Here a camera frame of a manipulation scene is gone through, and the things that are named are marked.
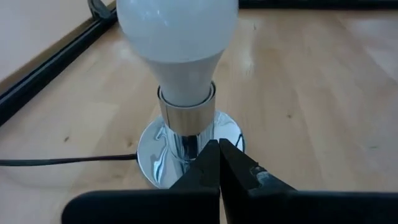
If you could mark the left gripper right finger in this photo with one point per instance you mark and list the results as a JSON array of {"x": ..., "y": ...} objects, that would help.
[{"x": 311, "y": 208}]

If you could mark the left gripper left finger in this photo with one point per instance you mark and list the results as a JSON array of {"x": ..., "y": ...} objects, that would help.
[{"x": 155, "y": 208}]

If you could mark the chrome lamp socket base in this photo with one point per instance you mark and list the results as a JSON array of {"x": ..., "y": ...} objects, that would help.
[{"x": 186, "y": 119}]

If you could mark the white lightbulb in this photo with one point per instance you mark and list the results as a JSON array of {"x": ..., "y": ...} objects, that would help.
[{"x": 177, "y": 31}]

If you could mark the black frame clamp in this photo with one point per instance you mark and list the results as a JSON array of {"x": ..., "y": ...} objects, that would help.
[{"x": 99, "y": 9}]

